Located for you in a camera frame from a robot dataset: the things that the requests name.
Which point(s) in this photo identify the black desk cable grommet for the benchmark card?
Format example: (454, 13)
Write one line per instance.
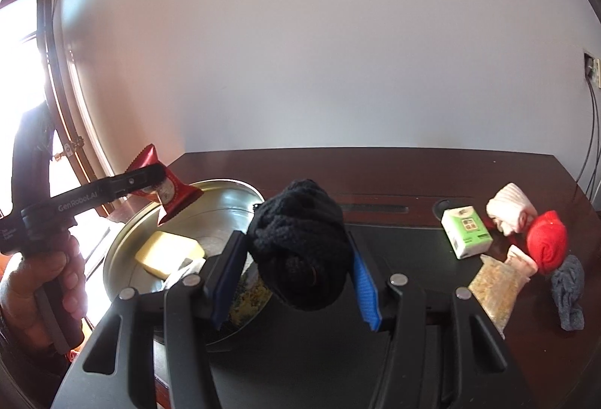
(445, 204)

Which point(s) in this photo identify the red snack packet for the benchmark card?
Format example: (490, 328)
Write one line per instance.
(172, 194)

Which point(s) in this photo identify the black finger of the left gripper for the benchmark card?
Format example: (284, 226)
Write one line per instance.
(146, 177)

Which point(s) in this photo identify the dark grey sock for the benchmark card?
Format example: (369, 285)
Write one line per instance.
(567, 286)

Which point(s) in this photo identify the clear grain snack bag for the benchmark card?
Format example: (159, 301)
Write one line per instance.
(496, 287)

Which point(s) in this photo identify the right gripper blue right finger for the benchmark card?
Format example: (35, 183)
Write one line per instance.
(366, 283)

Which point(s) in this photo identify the red rolled sock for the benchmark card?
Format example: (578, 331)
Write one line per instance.
(547, 242)

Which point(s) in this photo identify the black desk mat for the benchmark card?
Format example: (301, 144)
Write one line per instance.
(287, 358)

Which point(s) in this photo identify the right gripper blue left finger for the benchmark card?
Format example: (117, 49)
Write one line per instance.
(224, 277)

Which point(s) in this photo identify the wall power socket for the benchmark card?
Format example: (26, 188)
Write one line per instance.
(592, 67)

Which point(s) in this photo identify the yellow green sponge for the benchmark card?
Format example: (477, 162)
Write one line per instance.
(165, 253)

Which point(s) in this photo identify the green white tissue pack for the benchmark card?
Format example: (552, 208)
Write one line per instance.
(466, 232)

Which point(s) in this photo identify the black fuzzy sock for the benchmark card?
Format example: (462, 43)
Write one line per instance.
(299, 243)

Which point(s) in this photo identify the beige paper snack packet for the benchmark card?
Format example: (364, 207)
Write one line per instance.
(521, 262)

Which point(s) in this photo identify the round metal tin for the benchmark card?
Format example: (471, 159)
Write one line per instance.
(225, 206)

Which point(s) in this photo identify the cream knitted sock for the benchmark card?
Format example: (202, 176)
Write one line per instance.
(510, 210)

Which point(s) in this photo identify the wooden window frame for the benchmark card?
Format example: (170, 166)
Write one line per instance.
(64, 95)

